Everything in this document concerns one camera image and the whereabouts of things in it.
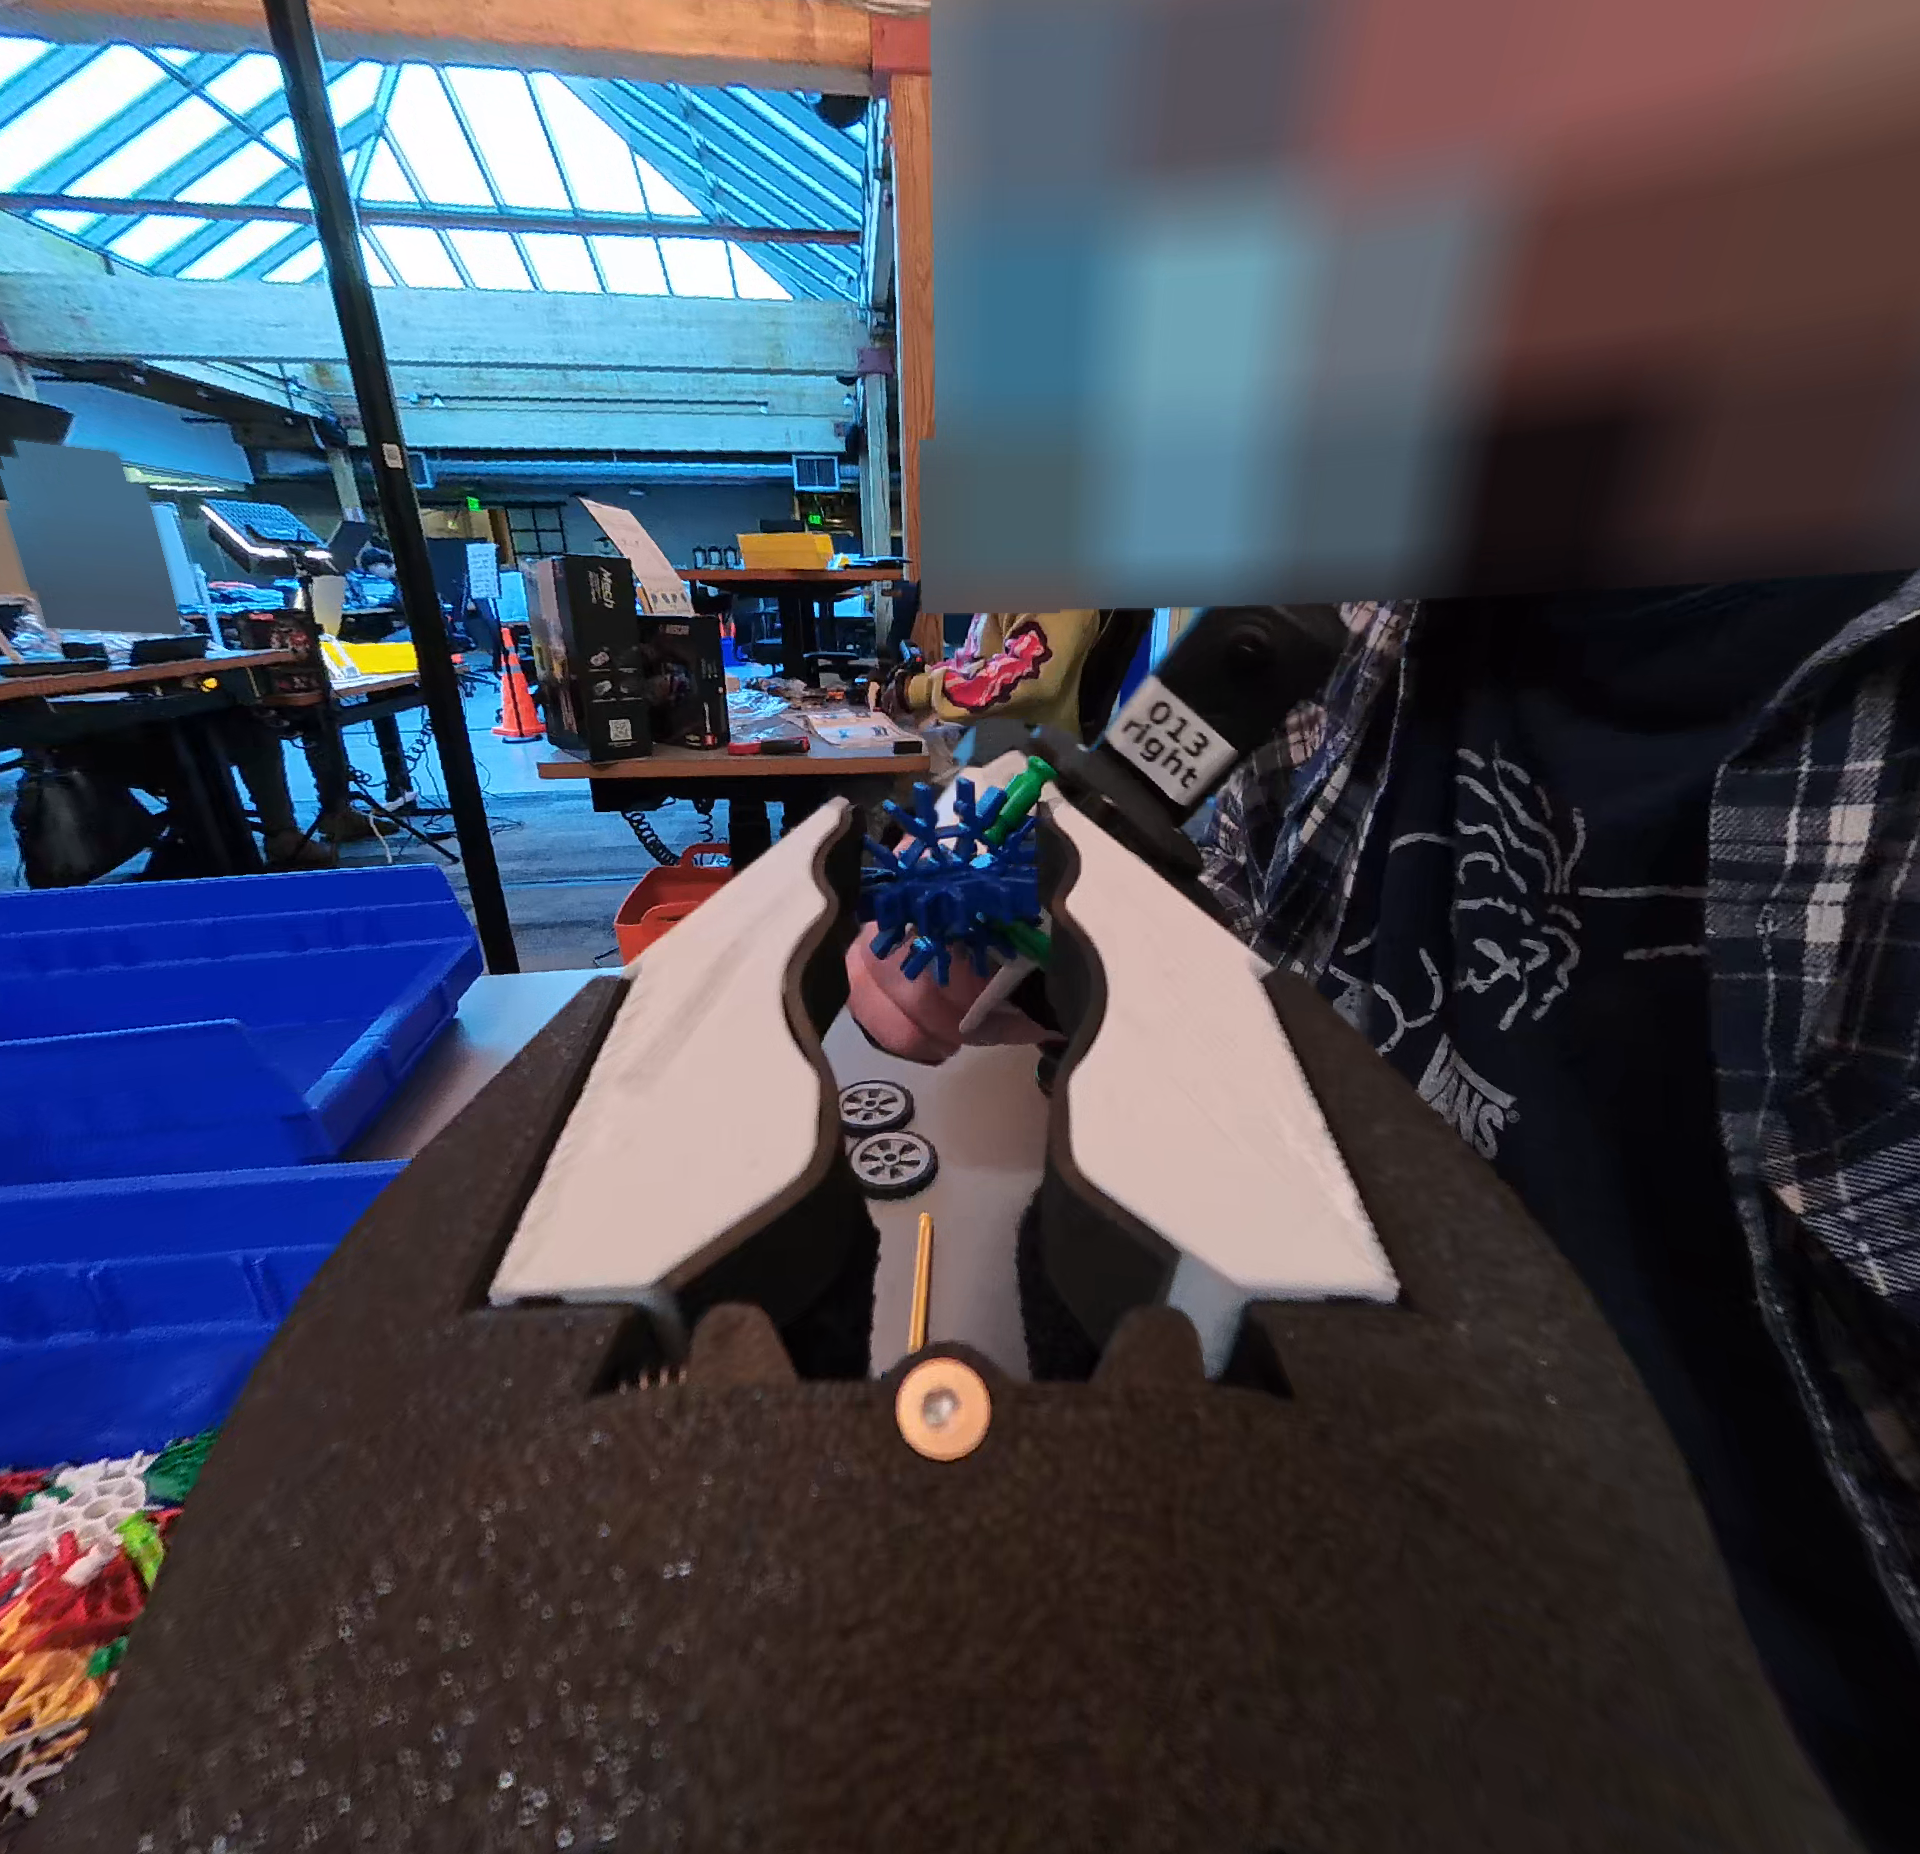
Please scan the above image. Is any pile of colourful toy pieces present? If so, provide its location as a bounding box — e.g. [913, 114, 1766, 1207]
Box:
[0, 1435, 217, 1825]

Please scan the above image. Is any blue plastic bin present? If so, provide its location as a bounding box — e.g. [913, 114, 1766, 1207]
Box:
[0, 866, 487, 1188]

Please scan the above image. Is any wooden table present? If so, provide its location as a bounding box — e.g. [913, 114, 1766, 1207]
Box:
[539, 733, 939, 896]

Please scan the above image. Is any black metal pole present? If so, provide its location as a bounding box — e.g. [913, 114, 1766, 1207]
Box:
[249, 0, 521, 974]

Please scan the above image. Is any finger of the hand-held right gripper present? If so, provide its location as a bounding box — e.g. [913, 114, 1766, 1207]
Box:
[939, 752, 1056, 840]

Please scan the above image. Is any person's right hand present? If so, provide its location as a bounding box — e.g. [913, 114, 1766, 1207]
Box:
[846, 927, 1051, 1069]

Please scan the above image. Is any blue snowflake connector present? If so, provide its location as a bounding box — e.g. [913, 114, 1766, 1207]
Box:
[856, 774, 1042, 990]

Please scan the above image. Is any blue bin of toy parts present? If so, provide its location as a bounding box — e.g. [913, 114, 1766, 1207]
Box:
[0, 1153, 417, 1473]

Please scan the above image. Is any small black product box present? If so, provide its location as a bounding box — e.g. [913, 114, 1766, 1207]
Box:
[636, 607, 728, 757]

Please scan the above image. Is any paper sign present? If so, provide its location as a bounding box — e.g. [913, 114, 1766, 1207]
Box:
[577, 494, 694, 614]

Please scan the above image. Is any person in plaid shirt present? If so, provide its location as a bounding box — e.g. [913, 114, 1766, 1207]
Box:
[1202, 579, 1920, 1663]

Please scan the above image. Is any wooden office desk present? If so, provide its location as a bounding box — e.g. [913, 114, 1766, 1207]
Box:
[0, 647, 430, 873]

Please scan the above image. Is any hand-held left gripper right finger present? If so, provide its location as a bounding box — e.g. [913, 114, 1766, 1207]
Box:
[1040, 799, 1403, 1317]

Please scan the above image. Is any studio light panel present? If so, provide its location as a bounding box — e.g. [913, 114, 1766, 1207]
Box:
[196, 494, 325, 556]

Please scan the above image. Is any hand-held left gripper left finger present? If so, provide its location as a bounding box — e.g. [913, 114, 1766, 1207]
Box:
[491, 799, 867, 1328]

